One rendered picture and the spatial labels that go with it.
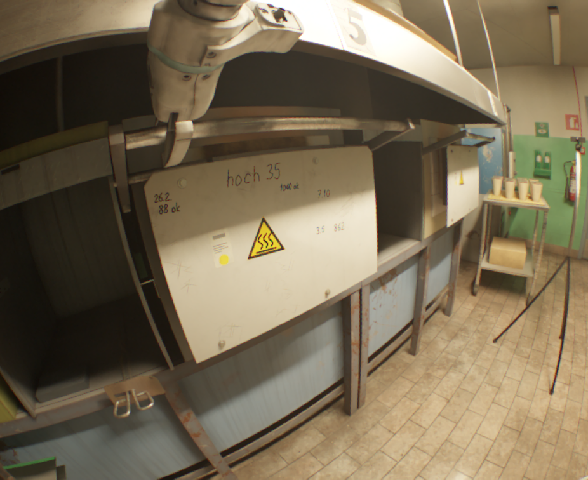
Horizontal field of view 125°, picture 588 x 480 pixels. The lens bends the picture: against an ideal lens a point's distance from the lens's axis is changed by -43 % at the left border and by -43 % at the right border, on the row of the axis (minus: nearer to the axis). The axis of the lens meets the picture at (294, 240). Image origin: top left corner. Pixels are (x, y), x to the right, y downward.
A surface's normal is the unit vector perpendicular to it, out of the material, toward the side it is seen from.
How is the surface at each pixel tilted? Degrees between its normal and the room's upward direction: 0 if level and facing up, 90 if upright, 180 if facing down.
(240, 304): 90
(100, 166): 90
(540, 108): 90
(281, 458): 0
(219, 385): 90
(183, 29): 137
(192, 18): 69
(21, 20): 80
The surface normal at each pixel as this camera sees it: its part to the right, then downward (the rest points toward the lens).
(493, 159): -0.79, 0.27
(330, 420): -0.11, -0.95
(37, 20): 0.57, 0.00
